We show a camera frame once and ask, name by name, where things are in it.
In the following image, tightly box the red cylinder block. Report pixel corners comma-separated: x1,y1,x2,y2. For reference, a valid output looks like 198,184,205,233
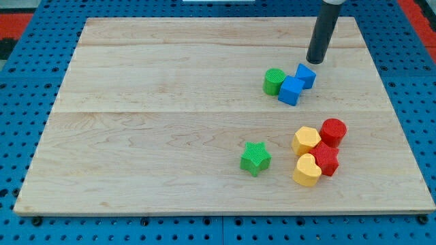
320,118,347,148

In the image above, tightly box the green star block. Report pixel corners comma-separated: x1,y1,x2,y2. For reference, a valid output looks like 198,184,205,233
240,142,272,177

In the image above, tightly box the green cylinder block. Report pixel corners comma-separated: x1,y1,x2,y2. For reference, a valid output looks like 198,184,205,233
262,68,286,95

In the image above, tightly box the yellow hexagon block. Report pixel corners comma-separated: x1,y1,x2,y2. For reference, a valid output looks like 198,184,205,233
291,127,322,156

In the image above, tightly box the light wooden board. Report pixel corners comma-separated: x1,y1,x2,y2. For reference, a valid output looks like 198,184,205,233
14,17,435,216

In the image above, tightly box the blue perforated table plate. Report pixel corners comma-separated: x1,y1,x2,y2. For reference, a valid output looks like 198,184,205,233
1,0,435,244

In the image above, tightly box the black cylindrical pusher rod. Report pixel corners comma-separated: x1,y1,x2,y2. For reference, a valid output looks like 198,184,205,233
306,0,344,64

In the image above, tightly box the blue cube block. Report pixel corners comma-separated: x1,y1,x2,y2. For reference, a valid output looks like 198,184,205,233
278,76,305,106

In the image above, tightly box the blue triangular block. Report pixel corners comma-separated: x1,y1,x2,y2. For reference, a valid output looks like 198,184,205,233
295,63,316,89

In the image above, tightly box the red star block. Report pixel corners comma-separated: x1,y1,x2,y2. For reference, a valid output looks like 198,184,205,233
309,142,339,176

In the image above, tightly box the yellow heart block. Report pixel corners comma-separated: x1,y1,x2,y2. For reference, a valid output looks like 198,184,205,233
292,153,322,187

